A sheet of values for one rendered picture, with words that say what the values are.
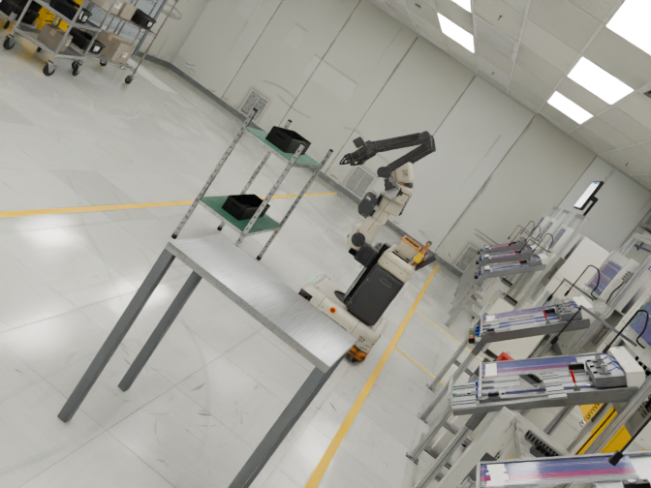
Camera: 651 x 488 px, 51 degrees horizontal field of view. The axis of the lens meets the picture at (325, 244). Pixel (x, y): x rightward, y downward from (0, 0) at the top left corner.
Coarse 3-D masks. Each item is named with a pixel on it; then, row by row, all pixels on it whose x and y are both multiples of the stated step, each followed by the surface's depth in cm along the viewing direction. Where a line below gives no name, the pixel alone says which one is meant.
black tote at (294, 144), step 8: (272, 128) 487; (280, 128) 503; (272, 136) 487; (280, 136) 486; (288, 136) 485; (296, 136) 541; (280, 144) 487; (288, 144) 485; (296, 144) 503; (288, 152) 496; (304, 152) 539
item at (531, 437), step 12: (648, 300) 363; (636, 336) 338; (648, 348) 314; (468, 420) 326; (480, 420) 324; (456, 432) 404; (528, 432) 358; (468, 444) 402; (540, 444) 340; (408, 456) 409; (540, 456) 339; (552, 456) 338
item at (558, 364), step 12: (528, 360) 385; (540, 360) 382; (552, 360) 378; (564, 360) 374; (576, 360) 371; (492, 372) 373; (504, 372) 369; (516, 372) 366; (528, 372) 362; (540, 372) 361
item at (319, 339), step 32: (160, 256) 237; (192, 256) 237; (224, 256) 258; (192, 288) 280; (224, 288) 232; (256, 288) 249; (288, 288) 272; (128, 320) 242; (160, 320) 285; (288, 320) 239; (320, 320) 260; (320, 352) 231; (128, 384) 291; (320, 384) 270; (64, 416) 252; (288, 416) 230; (256, 448) 234
